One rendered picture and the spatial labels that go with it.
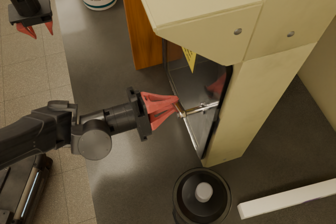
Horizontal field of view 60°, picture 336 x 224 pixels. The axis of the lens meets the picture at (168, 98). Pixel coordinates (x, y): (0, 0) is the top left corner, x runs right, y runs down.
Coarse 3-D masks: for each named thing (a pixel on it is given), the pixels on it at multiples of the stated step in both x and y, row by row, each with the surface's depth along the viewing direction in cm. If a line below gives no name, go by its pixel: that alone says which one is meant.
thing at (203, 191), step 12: (192, 180) 53; (204, 180) 53; (216, 180) 53; (180, 192) 52; (192, 192) 52; (204, 192) 49; (216, 192) 52; (180, 204) 51; (192, 204) 51; (204, 204) 51; (216, 204) 51; (192, 216) 50; (204, 216) 50; (216, 216) 50
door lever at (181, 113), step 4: (172, 104) 60; (176, 104) 59; (180, 104) 59; (200, 104) 57; (176, 108) 58; (180, 108) 58; (192, 108) 57; (196, 108) 57; (200, 108) 57; (176, 112) 57; (180, 112) 56; (184, 112) 56; (188, 112) 57; (192, 112) 57; (196, 112) 57; (180, 116) 57; (184, 116) 57
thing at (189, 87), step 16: (176, 48) 66; (176, 64) 70; (208, 64) 47; (176, 80) 75; (192, 80) 59; (208, 80) 49; (224, 80) 42; (192, 96) 63; (208, 96) 52; (208, 112) 54; (192, 128) 72; (208, 128) 57
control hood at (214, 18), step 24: (144, 0) 29; (168, 0) 29; (192, 0) 29; (216, 0) 29; (240, 0) 29; (168, 24) 28; (192, 24) 28; (216, 24) 29; (240, 24) 31; (192, 48) 32; (216, 48) 33; (240, 48) 34
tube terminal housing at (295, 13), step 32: (288, 0) 30; (320, 0) 32; (256, 32) 33; (288, 32) 35; (320, 32) 37; (256, 64) 39; (288, 64) 42; (224, 96) 47; (256, 96) 48; (224, 128) 56; (256, 128) 63; (224, 160) 78
